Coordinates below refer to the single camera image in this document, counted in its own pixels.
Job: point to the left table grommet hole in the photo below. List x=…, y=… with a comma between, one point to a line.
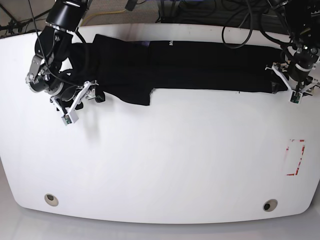
x=51, y=200

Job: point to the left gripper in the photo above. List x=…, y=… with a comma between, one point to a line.
x=294, y=77

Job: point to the black T-shirt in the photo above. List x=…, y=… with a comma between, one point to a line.
x=130, y=71

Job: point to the right table grommet hole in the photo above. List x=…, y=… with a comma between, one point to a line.
x=270, y=205

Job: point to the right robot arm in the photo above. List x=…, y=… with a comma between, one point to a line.
x=64, y=64

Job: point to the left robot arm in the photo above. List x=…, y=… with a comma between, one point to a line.
x=298, y=56

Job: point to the red tape rectangle marking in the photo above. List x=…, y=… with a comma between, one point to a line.
x=293, y=156

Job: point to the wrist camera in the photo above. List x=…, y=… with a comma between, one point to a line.
x=70, y=118
x=296, y=97

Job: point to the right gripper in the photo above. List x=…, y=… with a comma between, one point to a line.
x=72, y=96

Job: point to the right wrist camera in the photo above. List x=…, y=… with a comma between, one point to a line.
x=70, y=118

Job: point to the table grommet hole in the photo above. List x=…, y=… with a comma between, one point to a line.
x=270, y=205
x=51, y=200

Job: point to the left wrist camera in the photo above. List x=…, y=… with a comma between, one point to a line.
x=296, y=97

